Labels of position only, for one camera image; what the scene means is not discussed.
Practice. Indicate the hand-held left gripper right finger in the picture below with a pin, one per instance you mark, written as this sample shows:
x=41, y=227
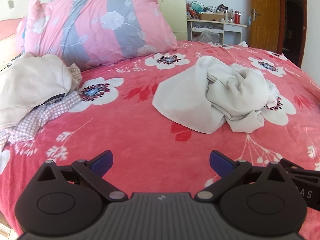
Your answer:
x=220, y=163

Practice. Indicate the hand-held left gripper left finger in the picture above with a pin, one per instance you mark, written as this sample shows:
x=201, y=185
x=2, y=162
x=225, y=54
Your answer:
x=102, y=163

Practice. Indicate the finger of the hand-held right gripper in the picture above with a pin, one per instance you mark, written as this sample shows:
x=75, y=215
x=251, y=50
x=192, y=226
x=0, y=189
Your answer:
x=290, y=166

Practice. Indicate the white shirt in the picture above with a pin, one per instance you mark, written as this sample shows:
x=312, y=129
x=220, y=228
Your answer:
x=185, y=97

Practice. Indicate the red floral blanket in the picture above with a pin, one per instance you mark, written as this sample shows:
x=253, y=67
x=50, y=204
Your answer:
x=140, y=130

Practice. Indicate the checked cloth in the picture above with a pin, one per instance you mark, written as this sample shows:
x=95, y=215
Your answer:
x=25, y=127

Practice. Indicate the crumpled grey patterned cloth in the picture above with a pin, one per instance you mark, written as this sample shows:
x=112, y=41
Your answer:
x=30, y=85

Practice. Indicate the white paper bag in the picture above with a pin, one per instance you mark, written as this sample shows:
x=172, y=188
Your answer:
x=242, y=44

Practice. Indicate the clear plastic bag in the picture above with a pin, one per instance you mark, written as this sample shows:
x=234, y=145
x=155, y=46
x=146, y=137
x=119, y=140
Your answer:
x=210, y=35

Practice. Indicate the pink and blue pillow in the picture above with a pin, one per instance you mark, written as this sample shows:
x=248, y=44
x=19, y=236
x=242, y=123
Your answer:
x=100, y=30

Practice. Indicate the white desk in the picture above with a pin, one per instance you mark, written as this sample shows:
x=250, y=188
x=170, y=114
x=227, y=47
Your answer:
x=232, y=27

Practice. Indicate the blue face mask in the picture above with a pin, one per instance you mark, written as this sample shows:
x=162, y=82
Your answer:
x=249, y=21

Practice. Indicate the cardboard box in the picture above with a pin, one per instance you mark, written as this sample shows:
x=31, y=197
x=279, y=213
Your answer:
x=212, y=17

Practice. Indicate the red thermos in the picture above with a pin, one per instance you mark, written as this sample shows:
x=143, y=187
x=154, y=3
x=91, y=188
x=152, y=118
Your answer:
x=237, y=17

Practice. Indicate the clear bottle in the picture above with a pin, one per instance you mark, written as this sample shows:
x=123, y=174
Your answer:
x=226, y=16

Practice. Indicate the wooden door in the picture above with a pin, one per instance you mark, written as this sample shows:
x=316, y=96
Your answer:
x=267, y=12

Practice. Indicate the black bag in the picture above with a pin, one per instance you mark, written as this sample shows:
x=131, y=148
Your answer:
x=222, y=7

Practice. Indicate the teal plastic bag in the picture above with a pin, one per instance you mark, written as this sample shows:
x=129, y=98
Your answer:
x=198, y=6

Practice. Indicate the pink headboard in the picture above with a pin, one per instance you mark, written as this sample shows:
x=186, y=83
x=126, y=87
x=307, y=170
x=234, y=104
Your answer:
x=10, y=27

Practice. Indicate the cream wardrobe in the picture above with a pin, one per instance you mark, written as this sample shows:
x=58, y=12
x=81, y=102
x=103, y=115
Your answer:
x=172, y=5

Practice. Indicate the dark red door frame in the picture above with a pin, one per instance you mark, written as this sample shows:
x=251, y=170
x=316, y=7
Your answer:
x=303, y=17

